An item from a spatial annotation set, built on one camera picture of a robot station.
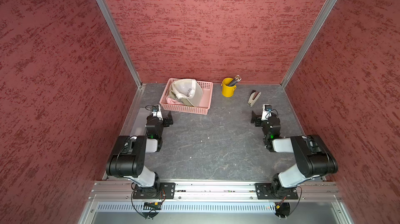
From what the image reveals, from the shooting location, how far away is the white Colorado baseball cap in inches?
39.5

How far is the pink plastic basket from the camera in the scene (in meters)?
1.01

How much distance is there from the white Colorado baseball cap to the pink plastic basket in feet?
0.05
